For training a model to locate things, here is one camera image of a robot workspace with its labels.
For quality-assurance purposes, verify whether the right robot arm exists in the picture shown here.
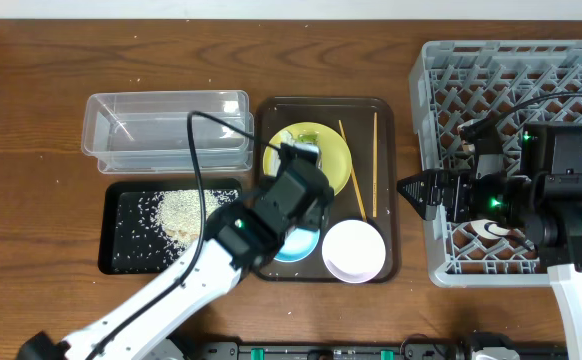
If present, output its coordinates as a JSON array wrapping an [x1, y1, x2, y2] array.
[[396, 121, 582, 359]]

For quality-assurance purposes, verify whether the dark brown serving tray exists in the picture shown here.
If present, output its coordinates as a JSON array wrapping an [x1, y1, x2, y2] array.
[[256, 97, 401, 283]]

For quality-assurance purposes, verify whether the clear plastic waste bin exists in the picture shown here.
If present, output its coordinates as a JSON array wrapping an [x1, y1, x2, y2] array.
[[81, 90, 254, 174]]

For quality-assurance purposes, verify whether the light blue bowl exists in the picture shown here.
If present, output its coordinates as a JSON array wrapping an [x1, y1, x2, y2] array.
[[274, 228, 320, 263]]

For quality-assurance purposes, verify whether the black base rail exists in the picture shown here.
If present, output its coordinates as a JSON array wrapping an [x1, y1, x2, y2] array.
[[190, 340, 570, 360]]

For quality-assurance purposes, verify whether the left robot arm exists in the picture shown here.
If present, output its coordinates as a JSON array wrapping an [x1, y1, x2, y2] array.
[[16, 144, 334, 360]]

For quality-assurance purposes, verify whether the right black cable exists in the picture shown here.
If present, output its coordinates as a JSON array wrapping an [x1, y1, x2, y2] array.
[[490, 90, 582, 126]]

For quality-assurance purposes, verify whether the grey dishwasher rack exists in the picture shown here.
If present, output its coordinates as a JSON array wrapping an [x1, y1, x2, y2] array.
[[409, 40, 582, 288]]

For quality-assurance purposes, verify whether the wooden chopstick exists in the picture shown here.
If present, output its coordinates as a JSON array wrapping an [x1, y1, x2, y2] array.
[[338, 120, 367, 222], [372, 112, 378, 218]]

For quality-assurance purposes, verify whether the green yellow snack wrapper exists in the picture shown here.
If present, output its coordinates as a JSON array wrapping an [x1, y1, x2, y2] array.
[[297, 133, 319, 145]]

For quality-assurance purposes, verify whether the pile of rice grains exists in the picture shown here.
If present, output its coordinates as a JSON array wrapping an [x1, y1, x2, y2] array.
[[115, 188, 240, 264]]

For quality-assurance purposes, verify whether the left black cable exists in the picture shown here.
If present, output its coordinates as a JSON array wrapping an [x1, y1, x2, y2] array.
[[83, 110, 282, 360]]

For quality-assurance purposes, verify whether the black plastic tray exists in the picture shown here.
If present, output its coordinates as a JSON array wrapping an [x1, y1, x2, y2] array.
[[97, 178, 245, 276]]

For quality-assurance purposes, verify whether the yellow round plate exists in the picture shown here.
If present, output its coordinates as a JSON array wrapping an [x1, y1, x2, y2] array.
[[282, 122, 352, 194]]

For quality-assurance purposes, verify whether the pink white bowl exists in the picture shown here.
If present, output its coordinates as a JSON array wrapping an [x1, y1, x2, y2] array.
[[321, 220, 387, 284]]

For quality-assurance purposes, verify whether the black cable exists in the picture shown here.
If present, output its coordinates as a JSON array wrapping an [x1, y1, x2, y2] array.
[[490, 90, 582, 126], [83, 110, 282, 360]]

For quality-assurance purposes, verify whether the white tissue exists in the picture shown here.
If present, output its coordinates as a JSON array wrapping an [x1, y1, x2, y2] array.
[[272, 130, 296, 148]]

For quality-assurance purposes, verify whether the white paper cup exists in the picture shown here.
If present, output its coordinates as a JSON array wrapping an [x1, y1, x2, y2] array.
[[470, 219, 510, 240]]

